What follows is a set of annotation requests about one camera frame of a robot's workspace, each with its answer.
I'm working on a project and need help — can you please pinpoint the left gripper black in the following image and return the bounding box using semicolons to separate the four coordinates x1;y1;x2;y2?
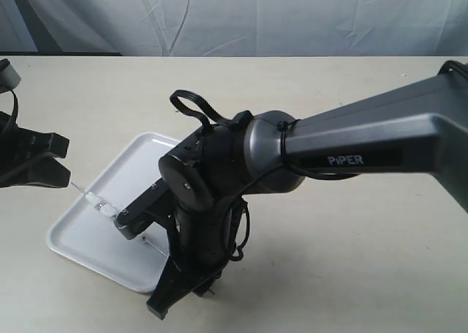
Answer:
1;124;70;188

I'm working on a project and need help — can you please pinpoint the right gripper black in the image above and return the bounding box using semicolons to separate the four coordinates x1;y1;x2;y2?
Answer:
146;197;244;318

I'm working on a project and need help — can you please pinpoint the white foam piece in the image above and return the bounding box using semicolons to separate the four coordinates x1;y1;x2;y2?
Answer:
99;203;119;218
85;192;101;207

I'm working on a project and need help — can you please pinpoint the thin metal skewer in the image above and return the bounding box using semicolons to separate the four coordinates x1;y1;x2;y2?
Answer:
70;182;169;258

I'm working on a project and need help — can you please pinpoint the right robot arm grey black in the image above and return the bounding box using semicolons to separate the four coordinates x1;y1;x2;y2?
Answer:
147;60;467;318

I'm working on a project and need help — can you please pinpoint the white rectangular plastic tray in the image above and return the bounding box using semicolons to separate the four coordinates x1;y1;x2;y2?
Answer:
46;132;178;293

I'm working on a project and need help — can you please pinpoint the wrinkled white backdrop cloth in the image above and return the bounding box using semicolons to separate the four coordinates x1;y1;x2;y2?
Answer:
1;0;467;56

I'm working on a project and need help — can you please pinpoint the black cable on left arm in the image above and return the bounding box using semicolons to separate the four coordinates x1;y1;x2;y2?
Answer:
0;86;20;136

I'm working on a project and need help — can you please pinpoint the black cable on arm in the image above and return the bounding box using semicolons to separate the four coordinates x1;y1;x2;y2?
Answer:
169;89;253;136
0;86;20;136

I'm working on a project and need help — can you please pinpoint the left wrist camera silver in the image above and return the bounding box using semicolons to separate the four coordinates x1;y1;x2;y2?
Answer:
0;59;21;91

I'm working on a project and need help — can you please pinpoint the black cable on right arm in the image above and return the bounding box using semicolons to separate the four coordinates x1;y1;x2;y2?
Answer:
169;89;253;136

